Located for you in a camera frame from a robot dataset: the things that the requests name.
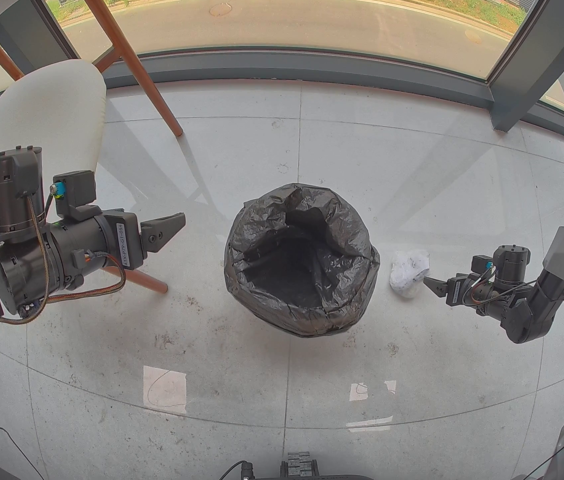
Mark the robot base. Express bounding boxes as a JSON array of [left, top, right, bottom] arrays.
[[262, 449, 377, 480]]

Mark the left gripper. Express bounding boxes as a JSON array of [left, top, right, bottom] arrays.
[[0, 210, 186, 317]]

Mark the window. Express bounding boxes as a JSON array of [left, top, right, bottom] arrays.
[[0, 0, 564, 146]]

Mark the crumpled white paper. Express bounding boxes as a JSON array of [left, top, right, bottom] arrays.
[[389, 249, 432, 300]]

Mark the white chair with wooden legs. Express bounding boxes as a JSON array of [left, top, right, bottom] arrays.
[[0, 0, 184, 295]]

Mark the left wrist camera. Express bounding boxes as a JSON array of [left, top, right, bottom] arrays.
[[48, 170, 104, 225]]

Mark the black plastic bag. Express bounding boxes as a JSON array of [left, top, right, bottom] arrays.
[[224, 183, 381, 338]]

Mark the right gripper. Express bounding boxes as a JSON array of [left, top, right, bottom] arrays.
[[446, 273, 495, 315]]

